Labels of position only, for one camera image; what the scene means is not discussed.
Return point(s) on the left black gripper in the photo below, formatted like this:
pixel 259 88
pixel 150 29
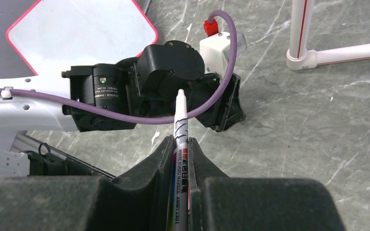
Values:
pixel 227 110

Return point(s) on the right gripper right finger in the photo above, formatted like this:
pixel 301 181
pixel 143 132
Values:
pixel 219 202

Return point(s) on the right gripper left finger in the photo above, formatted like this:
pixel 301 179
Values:
pixel 137 200

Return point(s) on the white whiteboard marker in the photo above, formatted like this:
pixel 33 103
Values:
pixel 178 211

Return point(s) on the whiteboard with red frame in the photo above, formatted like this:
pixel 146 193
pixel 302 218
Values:
pixel 53 35

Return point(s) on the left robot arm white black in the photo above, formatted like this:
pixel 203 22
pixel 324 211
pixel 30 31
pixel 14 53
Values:
pixel 137 90

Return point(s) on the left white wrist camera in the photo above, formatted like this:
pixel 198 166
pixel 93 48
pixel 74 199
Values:
pixel 215 48

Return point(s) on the aluminium extrusion frame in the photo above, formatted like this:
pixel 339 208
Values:
pixel 12 164

